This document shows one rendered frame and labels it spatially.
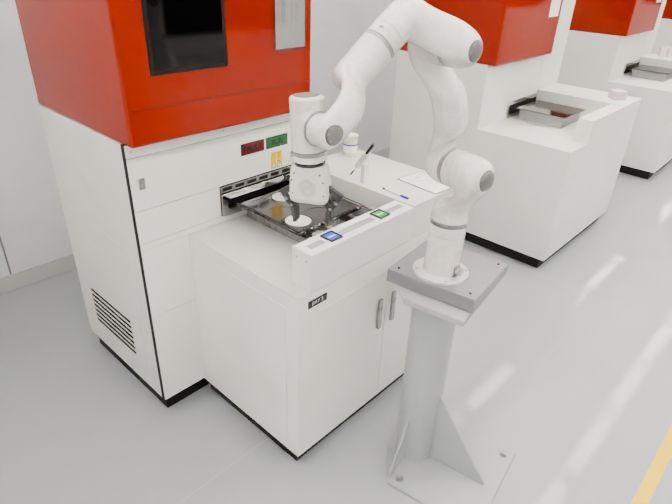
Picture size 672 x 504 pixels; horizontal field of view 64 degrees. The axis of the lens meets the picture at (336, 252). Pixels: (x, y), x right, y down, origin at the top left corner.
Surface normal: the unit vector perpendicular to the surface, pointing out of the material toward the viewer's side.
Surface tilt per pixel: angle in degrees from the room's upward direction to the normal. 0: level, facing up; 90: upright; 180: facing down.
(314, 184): 89
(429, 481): 0
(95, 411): 0
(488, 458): 0
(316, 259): 90
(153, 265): 90
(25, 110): 90
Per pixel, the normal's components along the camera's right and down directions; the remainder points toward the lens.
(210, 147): 0.73, 0.36
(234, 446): 0.04, -0.87
